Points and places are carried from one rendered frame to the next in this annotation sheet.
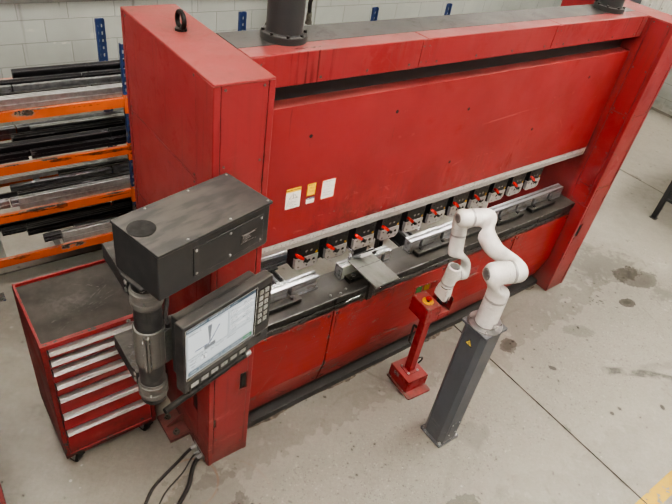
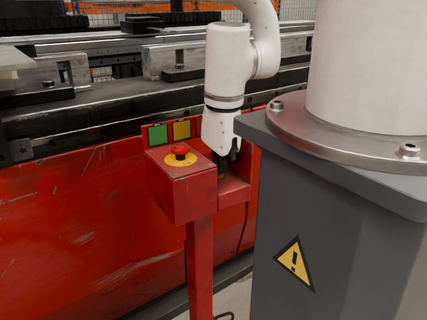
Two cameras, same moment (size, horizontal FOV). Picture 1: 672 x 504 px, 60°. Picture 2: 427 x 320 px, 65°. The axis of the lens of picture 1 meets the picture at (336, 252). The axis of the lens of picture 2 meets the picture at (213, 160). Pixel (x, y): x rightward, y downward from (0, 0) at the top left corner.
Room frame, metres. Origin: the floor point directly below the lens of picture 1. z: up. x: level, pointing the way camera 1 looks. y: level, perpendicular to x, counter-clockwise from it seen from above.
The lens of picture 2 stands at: (2.06, -0.76, 1.10)
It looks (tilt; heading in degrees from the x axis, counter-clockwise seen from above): 26 degrees down; 7
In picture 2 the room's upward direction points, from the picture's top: straight up
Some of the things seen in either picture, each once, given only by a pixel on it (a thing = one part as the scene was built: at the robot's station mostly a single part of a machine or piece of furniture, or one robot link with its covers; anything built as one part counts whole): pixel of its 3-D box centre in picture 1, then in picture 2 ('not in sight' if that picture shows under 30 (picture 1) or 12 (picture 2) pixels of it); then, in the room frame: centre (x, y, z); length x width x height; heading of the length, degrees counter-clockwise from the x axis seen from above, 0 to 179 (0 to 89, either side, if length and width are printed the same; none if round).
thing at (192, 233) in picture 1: (195, 301); not in sight; (1.59, 0.50, 1.53); 0.51 x 0.25 x 0.85; 147
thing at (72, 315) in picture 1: (91, 365); not in sight; (1.99, 1.20, 0.50); 0.50 x 0.50 x 1.00; 43
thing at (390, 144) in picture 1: (461, 137); not in sight; (3.20, -0.61, 1.66); 3.00 x 0.08 x 0.80; 133
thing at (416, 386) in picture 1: (410, 376); not in sight; (2.72, -0.66, 0.06); 0.25 x 0.20 x 0.12; 39
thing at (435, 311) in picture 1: (431, 301); (197, 164); (2.74, -0.64, 0.75); 0.20 x 0.16 x 0.18; 129
